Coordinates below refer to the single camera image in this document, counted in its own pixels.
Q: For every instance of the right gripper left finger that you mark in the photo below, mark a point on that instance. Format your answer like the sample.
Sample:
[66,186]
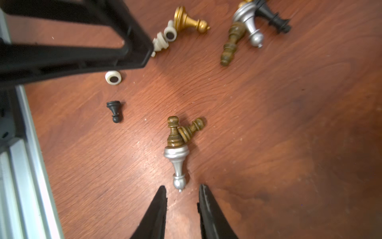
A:
[152,225]

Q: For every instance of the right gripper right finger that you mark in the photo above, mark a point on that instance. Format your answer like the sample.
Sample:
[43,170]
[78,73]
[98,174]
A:
[214,224]

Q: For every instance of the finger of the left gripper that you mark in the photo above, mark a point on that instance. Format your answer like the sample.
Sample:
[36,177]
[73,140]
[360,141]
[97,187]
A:
[23,63]

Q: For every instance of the silver bishop piece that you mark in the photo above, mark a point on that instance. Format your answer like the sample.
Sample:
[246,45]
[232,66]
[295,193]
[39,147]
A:
[177,156]

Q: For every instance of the bronze chess piece upper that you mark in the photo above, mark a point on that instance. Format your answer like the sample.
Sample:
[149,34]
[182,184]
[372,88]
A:
[235,34]

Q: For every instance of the silver chess piece upper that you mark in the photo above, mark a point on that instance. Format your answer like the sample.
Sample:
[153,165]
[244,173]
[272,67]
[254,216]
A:
[246,15]

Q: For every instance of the black chess piece upper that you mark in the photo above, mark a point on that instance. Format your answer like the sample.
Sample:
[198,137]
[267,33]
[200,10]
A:
[263,11]

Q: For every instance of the small black pawn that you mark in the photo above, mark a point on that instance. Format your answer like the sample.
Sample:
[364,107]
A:
[115,107]

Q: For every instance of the gold pawn middle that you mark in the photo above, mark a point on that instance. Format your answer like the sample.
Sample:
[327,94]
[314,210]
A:
[182,21]

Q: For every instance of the gold pawn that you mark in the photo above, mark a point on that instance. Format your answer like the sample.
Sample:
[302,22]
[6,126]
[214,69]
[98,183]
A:
[182,21]
[244,2]

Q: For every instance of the gold pawn upper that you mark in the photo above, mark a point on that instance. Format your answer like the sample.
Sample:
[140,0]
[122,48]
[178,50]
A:
[244,2]

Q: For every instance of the aluminium front rail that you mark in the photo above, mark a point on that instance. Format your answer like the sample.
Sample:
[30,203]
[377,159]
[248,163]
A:
[28,209]

